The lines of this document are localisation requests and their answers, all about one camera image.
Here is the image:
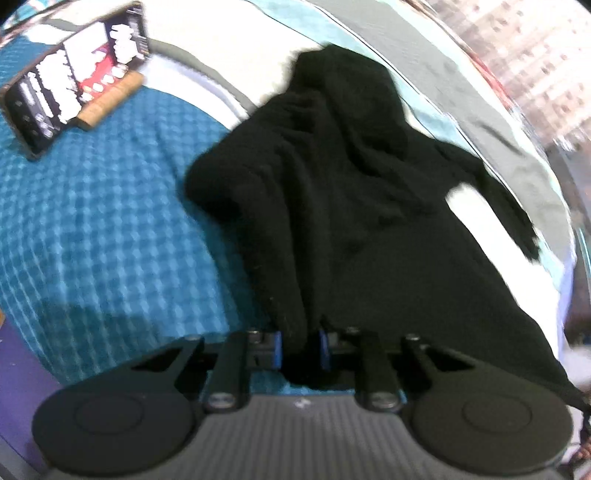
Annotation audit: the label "striped grey white bed sheet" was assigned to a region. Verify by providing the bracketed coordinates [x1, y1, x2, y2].
[0, 0, 578, 352]

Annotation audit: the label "patterned pink curtain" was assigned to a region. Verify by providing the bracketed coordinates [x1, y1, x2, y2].
[406, 0, 591, 153]

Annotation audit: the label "blue checked blanket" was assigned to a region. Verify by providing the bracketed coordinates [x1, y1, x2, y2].
[0, 37, 296, 393]

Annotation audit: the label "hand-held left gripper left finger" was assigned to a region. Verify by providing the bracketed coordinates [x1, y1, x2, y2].
[131, 329, 283, 412]

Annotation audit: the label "wooden block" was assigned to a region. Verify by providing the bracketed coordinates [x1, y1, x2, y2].
[76, 71, 145, 131]

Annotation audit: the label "black printed box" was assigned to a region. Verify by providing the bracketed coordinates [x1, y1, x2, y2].
[4, 1, 153, 160]

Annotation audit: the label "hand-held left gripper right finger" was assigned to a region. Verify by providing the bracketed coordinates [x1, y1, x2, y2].
[318, 327, 476, 411]

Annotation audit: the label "black pants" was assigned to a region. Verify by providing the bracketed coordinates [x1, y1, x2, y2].
[184, 45, 583, 409]

